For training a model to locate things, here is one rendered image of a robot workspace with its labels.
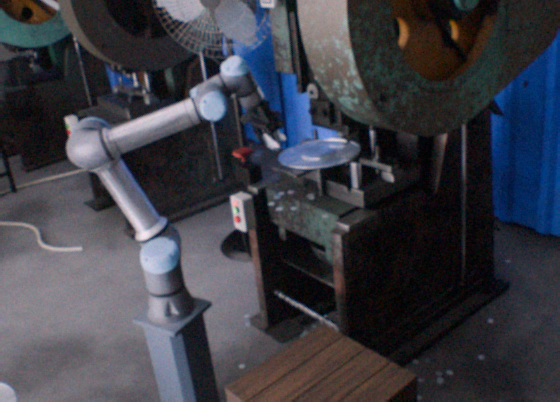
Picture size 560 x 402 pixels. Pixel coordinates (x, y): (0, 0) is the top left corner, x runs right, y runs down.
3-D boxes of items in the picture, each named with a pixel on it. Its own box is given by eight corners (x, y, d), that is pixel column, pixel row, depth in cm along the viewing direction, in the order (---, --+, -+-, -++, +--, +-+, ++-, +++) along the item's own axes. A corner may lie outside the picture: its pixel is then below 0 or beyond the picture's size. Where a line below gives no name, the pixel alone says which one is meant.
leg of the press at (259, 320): (266, 335, 255) (236, 127, 219) (250, 324, 263) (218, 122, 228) (412, 249, 305) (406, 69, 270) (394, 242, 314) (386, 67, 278)
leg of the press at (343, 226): (360, 399, 215) (343, 159, 180) (337, 384, 224) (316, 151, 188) (509, 289, 266) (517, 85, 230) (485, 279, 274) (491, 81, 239)
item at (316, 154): (314, 175, 201) (314, 173, 200) (262, 158, 223) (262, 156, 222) (377, 149, 216) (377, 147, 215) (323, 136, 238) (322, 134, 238)
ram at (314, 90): (331, 129, 209) (324, 41, 198) (302, 121, 220) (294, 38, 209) (367, 115, 219) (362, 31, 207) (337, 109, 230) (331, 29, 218)
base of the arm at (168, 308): (173, 328, 189) (168, 301, 185) (138, 317, 197) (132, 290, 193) (204, 302, 200) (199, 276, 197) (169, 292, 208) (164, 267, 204)
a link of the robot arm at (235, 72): (215, 64, 187) (239, 50, 187) (231, 92, 194) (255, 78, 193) (219, 74, 181) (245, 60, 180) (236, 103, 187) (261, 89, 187)
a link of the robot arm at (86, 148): (53, 149, 168) (220, 84, 169) (60, 137, 178) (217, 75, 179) (72, 185, 173) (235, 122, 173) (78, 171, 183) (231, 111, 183)
